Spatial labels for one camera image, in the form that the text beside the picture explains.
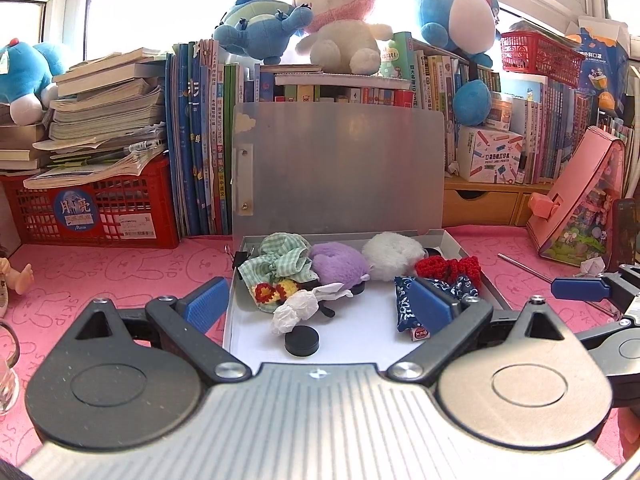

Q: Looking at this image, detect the round blue plush toy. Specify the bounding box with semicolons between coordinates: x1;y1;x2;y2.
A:
409;0;503;127

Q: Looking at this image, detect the black round lid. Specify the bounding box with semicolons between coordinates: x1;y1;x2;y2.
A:
284;325;321;359

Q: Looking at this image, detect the large red plastic basket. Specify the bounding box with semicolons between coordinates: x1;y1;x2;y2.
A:
0;154;181;250

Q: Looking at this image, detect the row of thin picture books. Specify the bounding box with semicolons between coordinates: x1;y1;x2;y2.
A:
597;110;638;186

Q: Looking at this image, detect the white printed carton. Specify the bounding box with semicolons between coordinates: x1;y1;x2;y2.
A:
457;125;526;184

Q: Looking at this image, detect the red crochet piece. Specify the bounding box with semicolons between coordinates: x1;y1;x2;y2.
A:
415;255;482;291

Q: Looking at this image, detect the purple plush puff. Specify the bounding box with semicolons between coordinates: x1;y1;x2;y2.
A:
306;241;371;295

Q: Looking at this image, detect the pink white bunny plush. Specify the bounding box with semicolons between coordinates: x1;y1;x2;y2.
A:
284;0;395;77

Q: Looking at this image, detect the pink house-shaped case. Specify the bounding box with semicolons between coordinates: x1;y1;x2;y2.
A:
526;126;628;267

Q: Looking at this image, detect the white folded paper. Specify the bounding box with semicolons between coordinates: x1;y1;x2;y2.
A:
579;256;608;278

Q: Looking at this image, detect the row of colourful books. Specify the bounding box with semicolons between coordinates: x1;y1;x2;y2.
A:
225;31;502;181

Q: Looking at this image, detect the green checkered cloth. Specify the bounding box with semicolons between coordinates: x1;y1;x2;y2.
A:
238;232;318;293

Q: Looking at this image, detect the white file box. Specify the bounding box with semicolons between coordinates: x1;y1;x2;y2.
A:
222;101;513;368

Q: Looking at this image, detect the clear glass mug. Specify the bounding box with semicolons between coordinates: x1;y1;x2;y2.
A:
0;321;21;415

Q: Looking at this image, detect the row of textbooks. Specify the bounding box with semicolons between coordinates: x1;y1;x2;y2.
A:
500;76;601;184

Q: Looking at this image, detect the row of thin blue books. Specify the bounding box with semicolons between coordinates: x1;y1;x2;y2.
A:
165;37;261;237

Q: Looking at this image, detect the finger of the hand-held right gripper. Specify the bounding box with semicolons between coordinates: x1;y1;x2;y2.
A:
550;265;640;311

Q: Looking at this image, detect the blue and white plush toy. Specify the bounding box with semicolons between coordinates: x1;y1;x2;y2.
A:
0;41;76;126

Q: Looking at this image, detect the blue cartoon carton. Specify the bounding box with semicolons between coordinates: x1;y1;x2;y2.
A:
566;16;632;111

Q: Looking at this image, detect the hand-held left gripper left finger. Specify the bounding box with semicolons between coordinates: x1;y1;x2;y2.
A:
60;276;251;385

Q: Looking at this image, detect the blue turtle plush toy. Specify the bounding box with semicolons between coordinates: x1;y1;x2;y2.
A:
212;0;315;61

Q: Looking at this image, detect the white plush puff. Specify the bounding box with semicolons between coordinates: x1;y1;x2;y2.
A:
361;231;427;282

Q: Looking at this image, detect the small red plastic basket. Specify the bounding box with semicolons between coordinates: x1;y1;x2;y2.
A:
501;30;584;87

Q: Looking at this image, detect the yellow red crochet flower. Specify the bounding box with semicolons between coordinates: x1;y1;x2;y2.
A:
252;280;301;307

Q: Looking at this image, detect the thin metal rod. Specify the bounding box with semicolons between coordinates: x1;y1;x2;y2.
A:
497;253;621;318

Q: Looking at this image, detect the brown-haired doll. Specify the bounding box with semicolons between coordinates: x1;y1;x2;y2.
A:
0;247;35;318

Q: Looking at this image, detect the blue floral fabric pouch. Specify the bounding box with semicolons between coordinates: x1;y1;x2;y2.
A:
394;274;478;343

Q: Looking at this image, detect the wooden drawer unit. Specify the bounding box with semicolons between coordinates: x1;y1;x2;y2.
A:
442;178;538;228

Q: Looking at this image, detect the white cloth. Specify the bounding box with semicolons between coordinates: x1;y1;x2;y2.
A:
271;282;353;337

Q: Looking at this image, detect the stack of books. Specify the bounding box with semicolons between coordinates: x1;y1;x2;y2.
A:
0;47;168;190

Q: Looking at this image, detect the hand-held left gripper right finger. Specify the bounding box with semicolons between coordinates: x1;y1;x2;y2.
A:
387;277;581;385

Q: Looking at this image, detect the pink bunny-print mat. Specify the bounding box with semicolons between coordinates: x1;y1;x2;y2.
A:
0;225;640;466

